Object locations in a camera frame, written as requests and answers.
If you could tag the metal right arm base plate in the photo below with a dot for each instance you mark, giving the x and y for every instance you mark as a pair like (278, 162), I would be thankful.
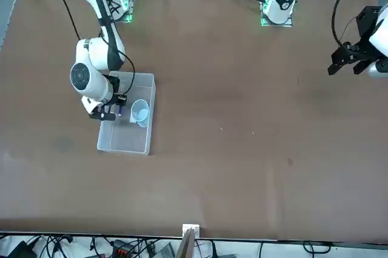
(128, 21)

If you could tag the black power adapter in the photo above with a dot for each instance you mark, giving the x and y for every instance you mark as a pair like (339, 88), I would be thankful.
(19, 250)

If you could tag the white post foot bracket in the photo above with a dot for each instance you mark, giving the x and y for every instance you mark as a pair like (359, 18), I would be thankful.
(195, 227)

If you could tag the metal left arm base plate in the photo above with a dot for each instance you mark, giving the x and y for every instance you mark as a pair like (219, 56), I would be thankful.
(288, 25)

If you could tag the small white label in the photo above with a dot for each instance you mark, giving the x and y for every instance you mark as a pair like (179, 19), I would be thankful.
(131, 119)

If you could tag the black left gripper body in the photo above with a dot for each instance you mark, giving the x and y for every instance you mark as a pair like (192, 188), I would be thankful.
(362, 49)

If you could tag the purple marker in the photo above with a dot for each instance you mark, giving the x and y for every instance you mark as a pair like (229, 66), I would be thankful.
(120, 112)

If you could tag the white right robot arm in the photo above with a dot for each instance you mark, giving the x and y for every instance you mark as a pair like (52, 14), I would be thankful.
(91, 85)

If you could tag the black left wrist block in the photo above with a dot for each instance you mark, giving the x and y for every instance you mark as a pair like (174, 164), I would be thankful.
(366, 21)

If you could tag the clear plastic box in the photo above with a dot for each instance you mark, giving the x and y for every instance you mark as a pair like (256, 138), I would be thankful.
(127, 140)

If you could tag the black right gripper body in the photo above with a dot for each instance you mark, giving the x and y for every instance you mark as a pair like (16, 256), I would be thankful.
(119, 99)

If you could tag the black wrist block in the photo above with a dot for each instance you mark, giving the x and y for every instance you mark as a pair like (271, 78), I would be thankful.
(112, 84)
(366, 21)

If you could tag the aluminium camera post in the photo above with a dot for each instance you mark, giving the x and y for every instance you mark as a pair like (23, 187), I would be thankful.
(186, 249)

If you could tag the blue pencil holder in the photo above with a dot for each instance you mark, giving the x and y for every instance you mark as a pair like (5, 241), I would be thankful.
(141, 115)

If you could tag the black right wrist block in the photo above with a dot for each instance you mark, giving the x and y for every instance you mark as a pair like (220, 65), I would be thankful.
(112, 84)

